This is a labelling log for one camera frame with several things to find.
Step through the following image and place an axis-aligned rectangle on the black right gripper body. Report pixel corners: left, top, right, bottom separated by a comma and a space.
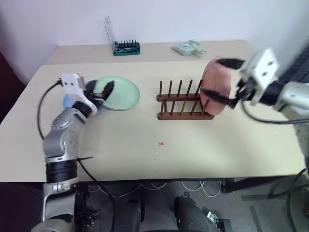
233, 76, 258, 103

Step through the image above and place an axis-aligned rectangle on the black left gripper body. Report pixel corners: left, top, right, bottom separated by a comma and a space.
85, 79, 106, 109

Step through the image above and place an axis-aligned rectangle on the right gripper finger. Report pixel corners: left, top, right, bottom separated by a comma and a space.
200, 88, 239, 109
216, 58, 245, 71

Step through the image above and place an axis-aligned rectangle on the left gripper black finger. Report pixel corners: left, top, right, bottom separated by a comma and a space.
101, 81, 115, 100

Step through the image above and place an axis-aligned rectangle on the pink plate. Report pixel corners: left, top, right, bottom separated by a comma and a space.
199, 58, 233, 116

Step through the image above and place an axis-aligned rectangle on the green plate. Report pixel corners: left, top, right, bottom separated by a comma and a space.
96, 76, 141, 111

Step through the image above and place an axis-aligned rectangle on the wooden dish rack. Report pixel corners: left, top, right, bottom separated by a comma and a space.
156, 79, 215, 121

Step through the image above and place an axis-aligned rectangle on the blue plate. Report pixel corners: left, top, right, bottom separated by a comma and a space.
62, 94, 105, 114

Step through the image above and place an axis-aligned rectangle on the green screwdriver bit case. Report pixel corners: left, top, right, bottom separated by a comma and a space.
104, 15, 141, 57

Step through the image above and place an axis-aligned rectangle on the clear plastic bag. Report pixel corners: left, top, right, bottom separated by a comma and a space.
171, 40, 207, 58

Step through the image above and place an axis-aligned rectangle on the dark maroon chair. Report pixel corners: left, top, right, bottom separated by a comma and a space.
0, 52, 28, 123

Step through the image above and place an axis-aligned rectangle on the dark rounded robot leg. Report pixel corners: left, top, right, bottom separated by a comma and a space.
117, 197, 145, 232
174, 196, 209, 232

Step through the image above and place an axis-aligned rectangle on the small black floor device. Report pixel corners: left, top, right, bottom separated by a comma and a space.
207, 211, 234, 232

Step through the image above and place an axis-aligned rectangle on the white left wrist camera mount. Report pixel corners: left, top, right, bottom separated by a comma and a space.
60, 72, 98, 113

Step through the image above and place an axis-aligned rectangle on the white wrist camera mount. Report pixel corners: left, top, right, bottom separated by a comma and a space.
60, 72, 98, 113
240, 47, 281, 94

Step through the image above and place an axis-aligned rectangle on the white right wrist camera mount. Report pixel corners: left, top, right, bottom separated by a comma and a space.
240, 47, 281, 94

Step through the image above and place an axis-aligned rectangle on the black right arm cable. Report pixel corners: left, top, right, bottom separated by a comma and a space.
241, 99, 301, 125

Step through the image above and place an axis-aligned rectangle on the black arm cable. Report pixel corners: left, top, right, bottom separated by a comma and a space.
241, 99, 301, 125
37, 79, 64, 140

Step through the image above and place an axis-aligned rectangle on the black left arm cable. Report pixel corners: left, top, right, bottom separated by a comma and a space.
37, 79, 64, 140

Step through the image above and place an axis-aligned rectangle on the black cable with zip tie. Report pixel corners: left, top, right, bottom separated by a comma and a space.
76, 156, 117, 232

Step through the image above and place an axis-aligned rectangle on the black table frame bar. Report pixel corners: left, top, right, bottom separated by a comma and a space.
222, 177, 309, 194

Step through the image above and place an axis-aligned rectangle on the white floor cable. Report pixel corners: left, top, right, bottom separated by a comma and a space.
181, 180, 223, 198
85, 181, 169, 194

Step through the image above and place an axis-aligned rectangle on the black floor cable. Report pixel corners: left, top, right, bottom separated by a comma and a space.
268, 168, 309, 232

